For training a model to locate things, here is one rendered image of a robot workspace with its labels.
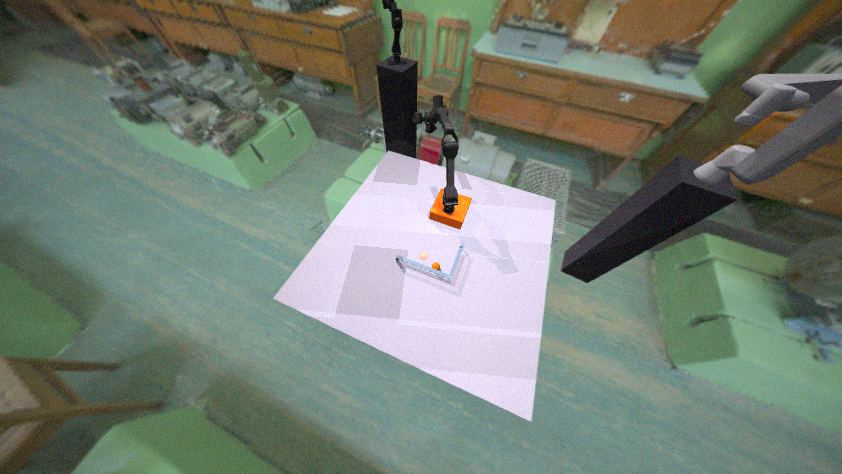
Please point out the clear low glass walls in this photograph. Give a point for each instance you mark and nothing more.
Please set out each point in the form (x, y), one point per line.
(424, 271)

